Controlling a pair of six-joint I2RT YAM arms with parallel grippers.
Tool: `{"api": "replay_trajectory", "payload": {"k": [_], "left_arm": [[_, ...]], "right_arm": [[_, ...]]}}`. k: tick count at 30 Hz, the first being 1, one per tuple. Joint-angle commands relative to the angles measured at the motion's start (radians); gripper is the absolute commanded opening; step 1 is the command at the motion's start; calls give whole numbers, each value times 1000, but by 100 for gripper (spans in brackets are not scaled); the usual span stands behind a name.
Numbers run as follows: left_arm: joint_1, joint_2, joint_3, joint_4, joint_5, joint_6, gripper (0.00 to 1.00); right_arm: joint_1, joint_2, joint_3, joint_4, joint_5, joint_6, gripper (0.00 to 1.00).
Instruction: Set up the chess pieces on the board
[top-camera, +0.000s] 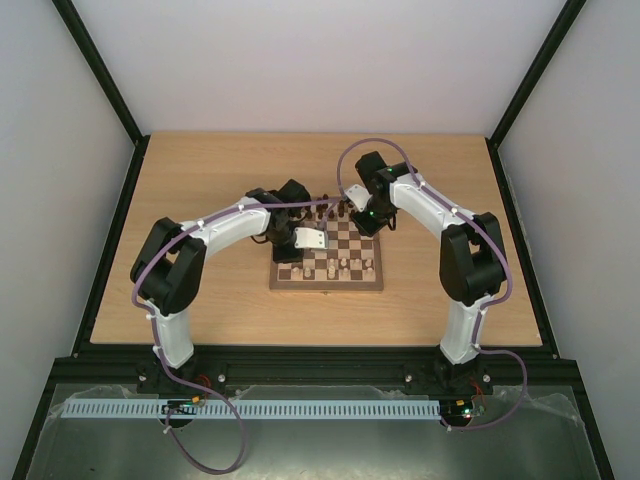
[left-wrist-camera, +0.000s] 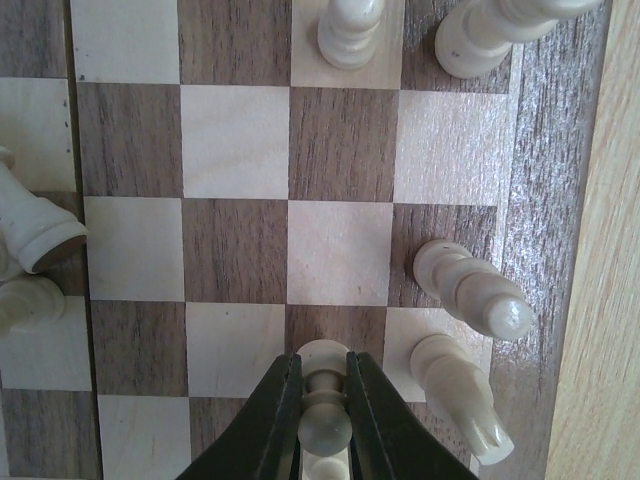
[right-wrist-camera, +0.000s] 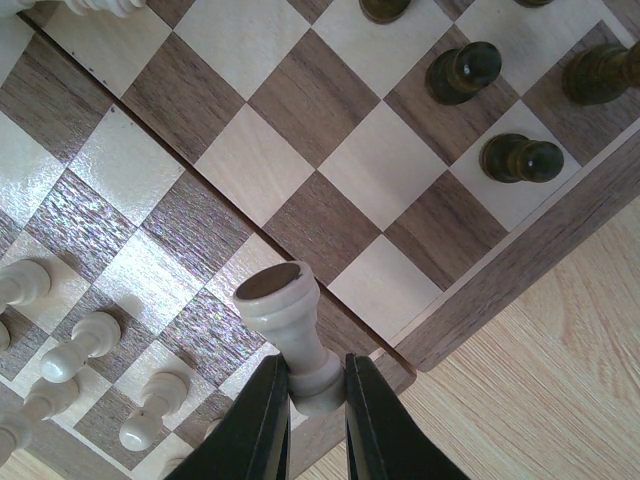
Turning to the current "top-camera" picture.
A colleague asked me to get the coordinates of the white chess piece nine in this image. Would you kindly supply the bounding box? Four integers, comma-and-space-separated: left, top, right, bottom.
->
291, 267, 302, 281

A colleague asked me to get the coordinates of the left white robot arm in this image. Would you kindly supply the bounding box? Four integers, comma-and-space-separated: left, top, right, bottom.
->
130, 179, 311, 369

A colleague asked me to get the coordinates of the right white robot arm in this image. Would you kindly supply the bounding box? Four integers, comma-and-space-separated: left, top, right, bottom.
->
346, 151, 511, 392

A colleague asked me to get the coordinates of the wooden chess board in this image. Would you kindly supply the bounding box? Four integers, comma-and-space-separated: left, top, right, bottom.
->
269, 206, 384, 292

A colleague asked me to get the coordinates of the metal front tray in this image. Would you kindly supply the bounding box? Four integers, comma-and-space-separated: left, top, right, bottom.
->
24, 385, 599, 479

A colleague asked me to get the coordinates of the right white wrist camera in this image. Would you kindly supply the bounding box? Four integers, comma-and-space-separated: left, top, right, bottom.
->
343, 184, 372, 212

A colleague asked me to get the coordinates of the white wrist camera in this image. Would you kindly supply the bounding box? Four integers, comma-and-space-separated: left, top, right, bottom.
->
343, 184, 372, 212
294, 227, 328, 250

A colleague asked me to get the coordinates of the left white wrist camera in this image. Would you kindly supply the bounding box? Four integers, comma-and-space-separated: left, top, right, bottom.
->
294, 227, 328, 250

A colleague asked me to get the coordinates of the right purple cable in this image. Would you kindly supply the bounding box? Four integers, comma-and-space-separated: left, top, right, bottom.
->
336, 137, 530, 432

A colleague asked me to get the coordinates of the purple cable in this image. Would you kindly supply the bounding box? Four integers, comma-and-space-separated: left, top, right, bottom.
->
130, 197, 346, 474
336, 137, 530, 432

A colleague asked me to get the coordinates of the right black frame post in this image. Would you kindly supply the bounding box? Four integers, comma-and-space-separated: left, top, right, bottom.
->
487, 0, 589, 146

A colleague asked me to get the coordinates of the black frame post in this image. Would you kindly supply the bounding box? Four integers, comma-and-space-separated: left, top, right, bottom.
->
487, 0, 589, 146
52, 0, 151, 146

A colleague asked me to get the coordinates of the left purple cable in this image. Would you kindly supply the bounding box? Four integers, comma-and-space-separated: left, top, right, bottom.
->
130, 197, 346, 474

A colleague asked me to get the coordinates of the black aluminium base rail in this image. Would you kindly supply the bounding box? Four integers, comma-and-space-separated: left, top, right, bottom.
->
47, 345, 584, 396

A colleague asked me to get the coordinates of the left black frame post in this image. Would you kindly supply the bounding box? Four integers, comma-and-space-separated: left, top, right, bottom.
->
52, 0, 151, 146

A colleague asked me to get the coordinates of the grey slotted cable duct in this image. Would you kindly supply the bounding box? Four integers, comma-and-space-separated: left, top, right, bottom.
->
60, 399, 441, 421

